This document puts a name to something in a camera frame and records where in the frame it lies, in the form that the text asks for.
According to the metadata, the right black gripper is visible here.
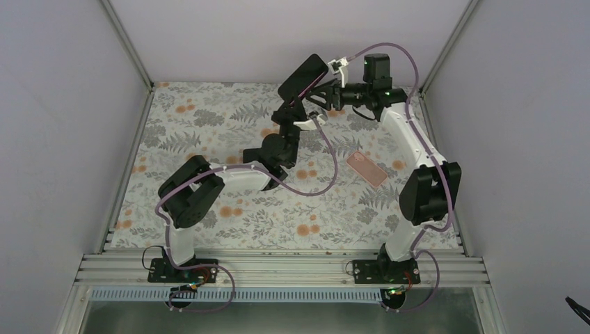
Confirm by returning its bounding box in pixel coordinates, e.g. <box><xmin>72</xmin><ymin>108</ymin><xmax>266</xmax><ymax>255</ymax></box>
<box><xmin>306</xmin><ymin>79</ymin><xmax>372</xmax><ymax>111</ymax></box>

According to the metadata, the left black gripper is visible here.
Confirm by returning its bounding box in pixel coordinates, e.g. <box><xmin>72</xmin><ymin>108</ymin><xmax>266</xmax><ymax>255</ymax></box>
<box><xmin>271</xmin><ymin>90</ymin><xmax>308</xmax><ymax>166</ymax></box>

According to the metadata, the magenta smartphone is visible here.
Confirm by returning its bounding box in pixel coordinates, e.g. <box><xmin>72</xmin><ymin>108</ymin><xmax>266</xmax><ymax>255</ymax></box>
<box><xmin>277</xmin><ymin>54</ymin><xmax>328</xmax><ymax>104</ymax></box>

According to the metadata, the pink phone case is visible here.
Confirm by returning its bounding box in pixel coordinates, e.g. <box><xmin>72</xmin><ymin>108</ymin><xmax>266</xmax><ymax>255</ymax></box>
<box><xmin>345</xmin><ymin>151</ymin><xmax>388</xmax><ymax>188</ymax></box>

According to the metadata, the black phone-shaped object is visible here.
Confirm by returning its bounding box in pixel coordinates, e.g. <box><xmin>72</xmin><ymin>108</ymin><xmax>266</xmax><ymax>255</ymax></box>
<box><xmin>297</xmin><ymin>70</ymin><xmax>328</xmax><ymax>100</ymax></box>

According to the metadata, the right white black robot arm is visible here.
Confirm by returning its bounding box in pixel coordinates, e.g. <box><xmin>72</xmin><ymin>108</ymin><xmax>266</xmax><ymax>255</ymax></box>
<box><xmin>305</xmin><ymin>54</ymin><xmax>462</xmax><ymax>283</ymax></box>

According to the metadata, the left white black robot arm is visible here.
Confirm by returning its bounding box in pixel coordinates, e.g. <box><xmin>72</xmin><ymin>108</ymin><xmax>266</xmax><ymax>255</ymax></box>
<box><xmin>157</xmin><ymin>97</ymin><xmax>308</xmax><ymax>282</ymax></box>

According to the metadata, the floral patterned table mat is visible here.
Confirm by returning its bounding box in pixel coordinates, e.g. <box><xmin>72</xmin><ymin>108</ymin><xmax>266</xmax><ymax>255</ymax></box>
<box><xmin>111</xmin><ymin>81</ymin><xmax>463</xmax><ymax>252</ymax></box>

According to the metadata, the black object at edge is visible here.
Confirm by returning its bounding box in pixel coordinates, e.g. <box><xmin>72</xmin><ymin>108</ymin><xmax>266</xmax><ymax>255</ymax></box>
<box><xmin>565</xmin><ymin>296</ymin><xmax>590</xmax><ymax>325</ymax></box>

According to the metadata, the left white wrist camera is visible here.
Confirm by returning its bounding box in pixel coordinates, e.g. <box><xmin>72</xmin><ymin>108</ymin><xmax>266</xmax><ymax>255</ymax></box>
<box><xmin>294</xmin><ymin>112</ymin><xmax>328</xmax><ymax>131</ymax></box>

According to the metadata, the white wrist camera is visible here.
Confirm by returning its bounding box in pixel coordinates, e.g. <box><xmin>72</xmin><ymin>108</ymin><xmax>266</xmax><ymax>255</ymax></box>
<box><xmin>327</xmin><ymin>57</ymin><xmax>349</xmax><ymax>88</ymax></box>
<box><xmin>294</xmin><ymin>112</ymin><xmax>328</xmax><ymax>131</ymax></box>

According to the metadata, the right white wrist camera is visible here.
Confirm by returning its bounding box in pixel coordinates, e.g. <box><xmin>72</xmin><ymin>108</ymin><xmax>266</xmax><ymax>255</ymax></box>
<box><xmin>327</xmin><ymin>57</ymin><xmax>349</xmax><ymax>88</ymax></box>

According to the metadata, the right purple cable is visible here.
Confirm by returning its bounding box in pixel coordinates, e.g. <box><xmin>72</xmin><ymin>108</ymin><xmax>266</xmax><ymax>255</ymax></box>
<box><xmin>345</xmin><ymin>42</ymin><xmax>456</xmax><ymax>314</ymax></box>

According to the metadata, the purple cable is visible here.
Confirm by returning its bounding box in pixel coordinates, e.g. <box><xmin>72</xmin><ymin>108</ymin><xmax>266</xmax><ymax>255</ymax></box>
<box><xmin>154</xmin><ymin>117</ymin><xmax>339</xmax><ymax>314</ymax></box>
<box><xmin>345</xmin><ymin>42</ymin><xmax>456</xmax><ymax>314</ymax></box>

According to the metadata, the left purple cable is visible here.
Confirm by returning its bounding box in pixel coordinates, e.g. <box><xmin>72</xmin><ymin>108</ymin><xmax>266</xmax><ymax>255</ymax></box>
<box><xmin>154</xmin><ymin>117</ymin><xmax>339</xmax><ymax>314</ymax></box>

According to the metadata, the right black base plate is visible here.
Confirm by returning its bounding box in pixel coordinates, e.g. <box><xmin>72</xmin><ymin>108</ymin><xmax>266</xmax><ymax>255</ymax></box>
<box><xmin>352</xmin><ymin>259</ymin><xmax>421</xmax><ymax>285</ymax></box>

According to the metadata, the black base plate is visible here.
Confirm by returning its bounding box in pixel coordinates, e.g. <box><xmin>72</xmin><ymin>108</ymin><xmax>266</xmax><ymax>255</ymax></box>
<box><xmin>352</xmin><ymin>259</ymin><xmax>421</xmax><ymax>285</ymax></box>
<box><xmin>147</xmin><ymin>257</ymin><xmax>218</xmax><ymax>285</ymax></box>

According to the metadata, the slotted cable duct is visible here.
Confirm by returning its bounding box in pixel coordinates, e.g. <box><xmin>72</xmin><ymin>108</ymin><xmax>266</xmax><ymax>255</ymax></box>
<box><xmin>89</xmin><ymin>287</ymin><xmax>382</xmax><ymax>303</ymax></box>

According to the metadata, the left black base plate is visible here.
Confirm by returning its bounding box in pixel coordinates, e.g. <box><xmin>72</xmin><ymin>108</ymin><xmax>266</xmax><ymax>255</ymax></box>
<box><xmin>147</xmin><ymin>257</ymin><xmax>218</xmax><ymax>285</ymax></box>

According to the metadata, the aluminium rail frame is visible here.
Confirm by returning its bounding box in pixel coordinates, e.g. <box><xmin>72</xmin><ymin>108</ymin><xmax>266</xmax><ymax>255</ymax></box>
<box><xmin>74</xmin><ymin>248</ymin><xmax>491</xmax><ymax>288</ymax></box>

